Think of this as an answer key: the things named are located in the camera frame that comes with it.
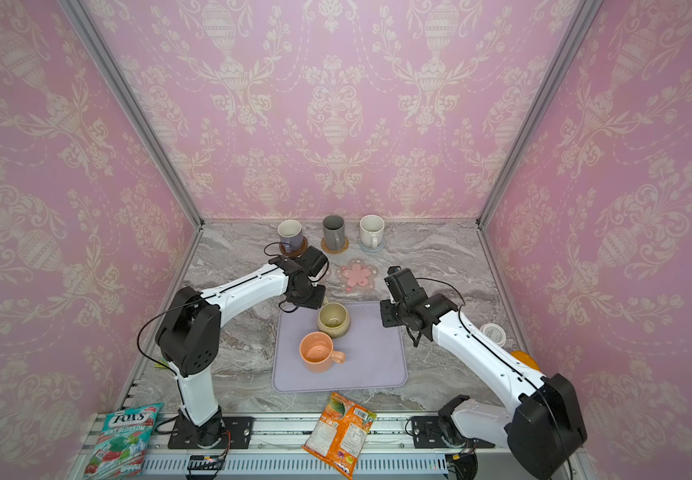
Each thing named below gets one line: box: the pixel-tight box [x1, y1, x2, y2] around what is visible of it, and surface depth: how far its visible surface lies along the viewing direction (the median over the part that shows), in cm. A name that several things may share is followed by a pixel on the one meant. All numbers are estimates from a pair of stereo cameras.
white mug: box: [359, 215, 385, 249], surface depth 109 cm
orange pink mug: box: [299, 332, 346, 373], surface depth 82 cm
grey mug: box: [322, 215, 345, 251], surface depth 108 cm
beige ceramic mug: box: [317, 302, 351, 339], surface depth 87 cm
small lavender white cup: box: [277, 219, 303, 253], surface depth 108 cm
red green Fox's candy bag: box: [83, 403, 164, 480], surface depth 73 cm
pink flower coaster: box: [336, 258, 378, 294], surface depth 105 cm
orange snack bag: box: [301, 392, 377, 479], surface depth 74 cm
